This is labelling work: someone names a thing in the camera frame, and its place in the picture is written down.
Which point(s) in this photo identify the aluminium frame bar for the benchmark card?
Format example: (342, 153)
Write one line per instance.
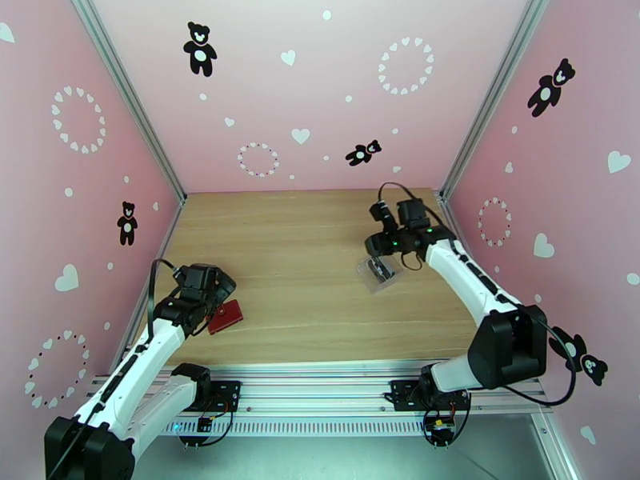
(547, 443)

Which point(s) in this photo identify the clear plastic card box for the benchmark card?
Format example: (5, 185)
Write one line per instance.
(385, 286)

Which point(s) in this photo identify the red leather card holder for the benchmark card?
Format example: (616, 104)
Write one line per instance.
(226, 317)

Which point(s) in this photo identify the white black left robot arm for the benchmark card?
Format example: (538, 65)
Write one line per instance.
(135, 363)

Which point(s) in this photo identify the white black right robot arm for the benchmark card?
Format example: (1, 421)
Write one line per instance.
(465, 273)

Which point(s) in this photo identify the aluminium frame post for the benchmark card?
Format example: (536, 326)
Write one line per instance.
(495, 93)
(134, 101)

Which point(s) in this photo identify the black VIP credit card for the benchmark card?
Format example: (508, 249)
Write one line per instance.
(380, 272)

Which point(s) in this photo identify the aluminium table side rail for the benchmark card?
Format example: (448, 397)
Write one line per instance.
(169, 233)

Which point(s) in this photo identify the yellow black power connector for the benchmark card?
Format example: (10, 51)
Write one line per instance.
(204, 424)
(440, 426)

